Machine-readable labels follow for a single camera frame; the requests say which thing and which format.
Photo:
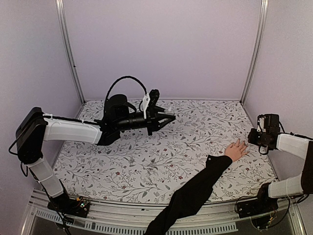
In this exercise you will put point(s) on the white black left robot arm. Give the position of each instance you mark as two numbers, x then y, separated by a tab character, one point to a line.
119	116

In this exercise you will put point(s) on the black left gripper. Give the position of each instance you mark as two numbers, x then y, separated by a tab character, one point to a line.
153	119

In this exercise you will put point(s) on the aluminium frame post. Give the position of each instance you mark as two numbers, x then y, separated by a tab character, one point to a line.
66	39
256	49

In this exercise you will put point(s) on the black sleeved forearm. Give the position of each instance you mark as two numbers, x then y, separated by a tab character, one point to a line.
187	200

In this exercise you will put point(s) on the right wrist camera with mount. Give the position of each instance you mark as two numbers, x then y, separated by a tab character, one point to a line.
268	123

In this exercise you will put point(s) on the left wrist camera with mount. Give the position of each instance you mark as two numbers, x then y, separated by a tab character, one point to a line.
149	100

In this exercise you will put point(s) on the left aluminium frame post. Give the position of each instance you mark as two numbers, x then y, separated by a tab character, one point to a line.
66	39

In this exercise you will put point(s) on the aluminium front rail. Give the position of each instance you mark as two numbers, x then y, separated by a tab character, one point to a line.
114	218

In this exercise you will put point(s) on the person's bare hand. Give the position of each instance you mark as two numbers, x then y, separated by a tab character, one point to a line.
236	150

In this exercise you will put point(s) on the right aluminium frame post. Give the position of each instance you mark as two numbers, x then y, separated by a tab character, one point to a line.
256	49

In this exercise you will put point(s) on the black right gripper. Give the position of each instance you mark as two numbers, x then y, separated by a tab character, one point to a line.
252	137

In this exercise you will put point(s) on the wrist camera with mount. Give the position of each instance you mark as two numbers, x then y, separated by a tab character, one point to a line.
149	100
268	123

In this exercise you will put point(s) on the floral patterned table mat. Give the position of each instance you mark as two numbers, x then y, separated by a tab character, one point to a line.
139	168

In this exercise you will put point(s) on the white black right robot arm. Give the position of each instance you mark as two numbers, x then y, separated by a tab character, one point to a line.
292	160

